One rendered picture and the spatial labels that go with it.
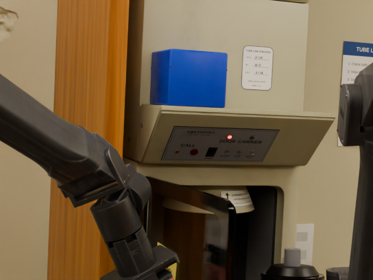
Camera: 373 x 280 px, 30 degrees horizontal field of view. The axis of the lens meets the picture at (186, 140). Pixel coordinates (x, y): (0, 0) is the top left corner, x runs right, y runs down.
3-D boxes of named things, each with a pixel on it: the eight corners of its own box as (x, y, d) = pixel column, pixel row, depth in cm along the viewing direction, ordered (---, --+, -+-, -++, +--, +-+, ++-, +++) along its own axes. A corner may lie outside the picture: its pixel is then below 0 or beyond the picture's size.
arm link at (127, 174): (51, 174, 93) (106, 151, 91) (78, 146, 104) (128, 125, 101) (92, 249, 96) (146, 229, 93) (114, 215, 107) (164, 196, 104)
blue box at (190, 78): (149, 104, 119) (151, 51, 119) (202, 106, 123) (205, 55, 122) (167, 105, 110) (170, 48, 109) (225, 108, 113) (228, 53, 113)
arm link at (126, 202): (81, 208, 93) (119, 196, 91) (96, 188, 99) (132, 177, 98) (101, 253, 94) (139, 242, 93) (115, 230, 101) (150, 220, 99)
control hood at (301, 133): (135, 161, 120) (138, 104, 119) (301, 164, 131) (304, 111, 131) (156, 169, 109) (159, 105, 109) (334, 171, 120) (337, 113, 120)
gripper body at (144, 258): (103, 289, 99) (82, 244, 97) (164, 255, 103) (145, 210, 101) (119, 302, 93) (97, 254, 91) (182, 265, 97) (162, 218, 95)
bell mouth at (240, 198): (152, 200, 141) (153, 173, 141) (231, 199, 147) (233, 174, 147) (181, 214, 125) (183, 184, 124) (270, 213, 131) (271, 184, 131)
